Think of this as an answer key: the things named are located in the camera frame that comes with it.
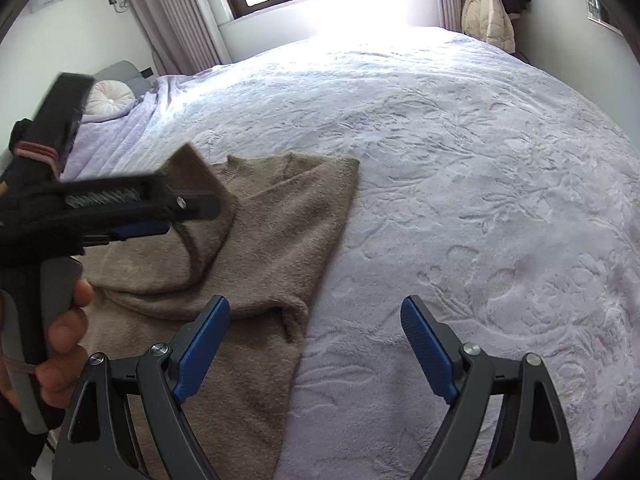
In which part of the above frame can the grey pillow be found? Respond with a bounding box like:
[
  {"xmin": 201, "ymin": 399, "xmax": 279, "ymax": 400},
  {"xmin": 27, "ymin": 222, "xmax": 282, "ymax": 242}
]
[{"xmin": 92, "ymin": 60, "xmax": 153, "ymax": 95}]

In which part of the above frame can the round white cushion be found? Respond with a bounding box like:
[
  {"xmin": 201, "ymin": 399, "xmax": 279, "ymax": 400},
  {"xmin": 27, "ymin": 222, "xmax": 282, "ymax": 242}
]
[{"xmin": 85, "ymin": 80, "xmax": 137, "ymax": 119}]

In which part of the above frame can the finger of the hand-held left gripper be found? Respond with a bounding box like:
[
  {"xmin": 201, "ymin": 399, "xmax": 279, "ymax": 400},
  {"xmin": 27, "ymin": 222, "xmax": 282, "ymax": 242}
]
[
  {"xmin": 82, "ymin": 220, "xmax": 173, "ymax": 250},
  {"xmin": 60, "ymin": 172, "xmax": 222, "ymax": 222}
]

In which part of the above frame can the lavender bed blanket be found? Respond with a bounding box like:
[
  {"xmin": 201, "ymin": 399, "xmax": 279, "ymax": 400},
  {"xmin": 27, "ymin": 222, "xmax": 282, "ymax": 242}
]
[{"xmin": 60, "ymin": 25, "xmax": 640, "ymax": 480}]

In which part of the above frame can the brown knit sweater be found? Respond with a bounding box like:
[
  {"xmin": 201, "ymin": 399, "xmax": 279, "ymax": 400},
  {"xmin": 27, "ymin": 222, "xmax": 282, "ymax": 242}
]
[{"xmin": 82, "ymin": 142, "xmax": 361, "ymax": 480}]

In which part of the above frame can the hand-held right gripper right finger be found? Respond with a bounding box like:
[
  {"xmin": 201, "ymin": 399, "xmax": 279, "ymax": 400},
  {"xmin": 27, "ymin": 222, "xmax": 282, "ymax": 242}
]
[{"xmin": 400, "ymin": 295, "xmax": 578, "ymax": 480}]

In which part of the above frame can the beige hanging coat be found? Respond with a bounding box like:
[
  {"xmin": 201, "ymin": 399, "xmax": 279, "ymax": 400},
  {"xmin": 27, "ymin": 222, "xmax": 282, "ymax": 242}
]
[{"xmin": 460, "ymin": 0, "xmax": 516, "ymax": 54}]

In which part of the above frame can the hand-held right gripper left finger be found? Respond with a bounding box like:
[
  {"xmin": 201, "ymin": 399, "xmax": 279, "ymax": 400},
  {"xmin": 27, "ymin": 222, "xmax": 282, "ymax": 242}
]
[{"xmin": 52, "ymin": 295, "xmax": 232, "ymax": 480}]

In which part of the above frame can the person's left hand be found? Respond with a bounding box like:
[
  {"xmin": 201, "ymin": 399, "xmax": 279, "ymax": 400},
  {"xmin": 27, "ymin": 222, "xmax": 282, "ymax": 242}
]
[{"xmin": 35, "ymin": 277, "xmax": 97, "ymax": 411}]

